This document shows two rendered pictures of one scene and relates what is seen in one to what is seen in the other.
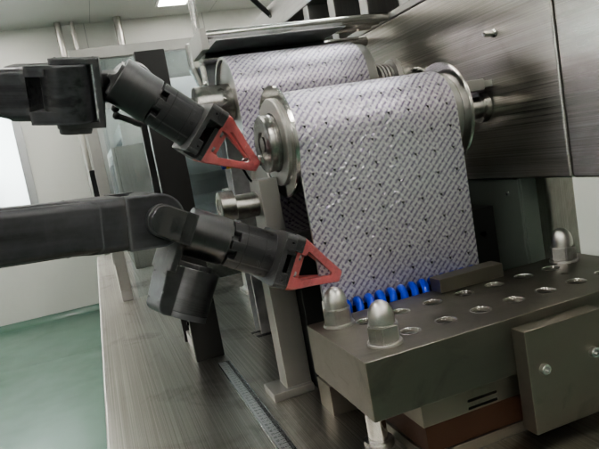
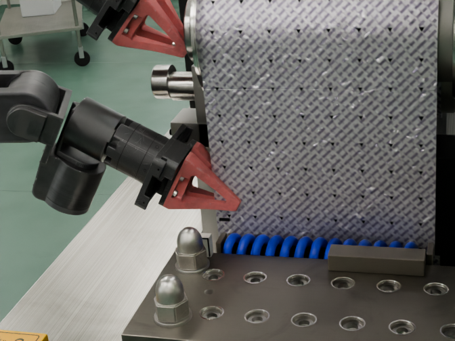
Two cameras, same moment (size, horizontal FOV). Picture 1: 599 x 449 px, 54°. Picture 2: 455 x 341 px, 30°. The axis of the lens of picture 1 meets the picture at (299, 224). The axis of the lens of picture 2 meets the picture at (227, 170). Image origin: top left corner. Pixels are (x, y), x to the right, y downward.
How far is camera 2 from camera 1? 0.57 m
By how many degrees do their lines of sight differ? 38
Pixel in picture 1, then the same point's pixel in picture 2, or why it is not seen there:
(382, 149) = (313, 74)
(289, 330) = (215, 231)
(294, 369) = not seen: hidden behind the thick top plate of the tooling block
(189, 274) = (62, 168)
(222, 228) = (99, 131)
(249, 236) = (126, 145)
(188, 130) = (98, 8)
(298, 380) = not seen: hidden behind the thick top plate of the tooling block
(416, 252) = (343, 205)
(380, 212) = (298, 149)
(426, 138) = (380, 71)
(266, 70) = not seen: outside the picture
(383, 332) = (159, 310)
